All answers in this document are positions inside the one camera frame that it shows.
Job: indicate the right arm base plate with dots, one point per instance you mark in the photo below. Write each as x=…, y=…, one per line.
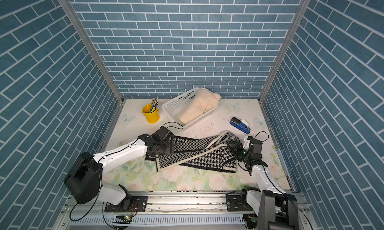
x=237, y=203

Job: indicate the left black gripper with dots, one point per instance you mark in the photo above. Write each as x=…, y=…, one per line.
x=170, y=148

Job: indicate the aluminium front rail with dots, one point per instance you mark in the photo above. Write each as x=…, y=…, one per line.
x=174, y=202

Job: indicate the small white box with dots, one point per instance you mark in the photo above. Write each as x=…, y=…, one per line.
x=245, y=122

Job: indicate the white plastic mesh basket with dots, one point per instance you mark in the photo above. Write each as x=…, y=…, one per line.
x=175, y=106

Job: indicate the black white patterned cloth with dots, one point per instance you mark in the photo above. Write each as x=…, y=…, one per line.
x=210, y=153

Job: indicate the beige knitted scarf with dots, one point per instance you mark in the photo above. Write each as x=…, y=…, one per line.
x=204, y=101

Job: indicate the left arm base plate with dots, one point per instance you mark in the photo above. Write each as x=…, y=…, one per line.
x=135, y=204

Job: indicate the floral table mat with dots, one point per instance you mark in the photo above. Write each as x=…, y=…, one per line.
x=141, y=175

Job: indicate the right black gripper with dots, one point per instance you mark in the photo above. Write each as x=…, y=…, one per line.
x=236, y=148

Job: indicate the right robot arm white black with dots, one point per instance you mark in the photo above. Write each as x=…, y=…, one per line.
x=274, y=208

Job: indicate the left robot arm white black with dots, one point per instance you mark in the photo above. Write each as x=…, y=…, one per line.
x=85, y=178

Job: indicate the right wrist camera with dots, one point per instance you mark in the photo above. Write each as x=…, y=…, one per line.
x=247, y=140

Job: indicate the yellow cup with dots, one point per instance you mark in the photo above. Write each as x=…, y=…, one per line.
x=151, y=114

